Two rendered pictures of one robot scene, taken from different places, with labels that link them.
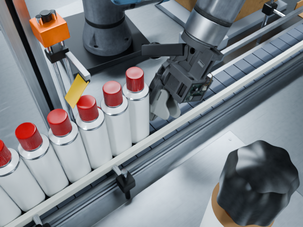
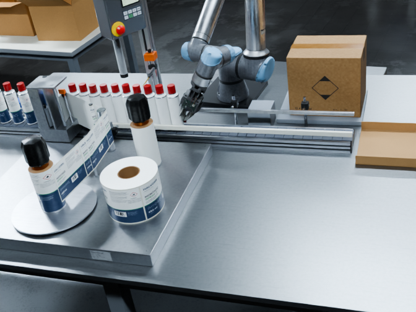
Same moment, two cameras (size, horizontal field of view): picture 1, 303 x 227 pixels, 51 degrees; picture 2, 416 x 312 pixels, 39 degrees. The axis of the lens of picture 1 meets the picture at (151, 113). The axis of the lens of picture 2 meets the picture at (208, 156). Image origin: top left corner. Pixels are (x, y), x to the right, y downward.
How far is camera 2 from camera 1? 2.12 m
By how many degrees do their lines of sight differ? 47
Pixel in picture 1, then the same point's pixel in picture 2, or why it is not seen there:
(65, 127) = (135, 90)
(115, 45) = (225, 96)
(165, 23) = (277, 102)
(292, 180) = (135, 101)
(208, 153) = (190, 145)
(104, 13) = (221, 73)
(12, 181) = (114, 101)
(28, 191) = (119, 112)
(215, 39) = (196, 81)
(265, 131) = (233, 160)
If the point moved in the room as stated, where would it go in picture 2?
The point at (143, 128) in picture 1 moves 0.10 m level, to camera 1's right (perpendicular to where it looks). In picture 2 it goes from (173, 118) to (187, 126)
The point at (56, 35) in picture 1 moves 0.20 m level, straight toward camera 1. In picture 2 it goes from (148, 58) to (117, 78)
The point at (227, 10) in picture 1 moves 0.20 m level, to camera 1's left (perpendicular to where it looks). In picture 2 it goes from (199, 69) to (171, 57)
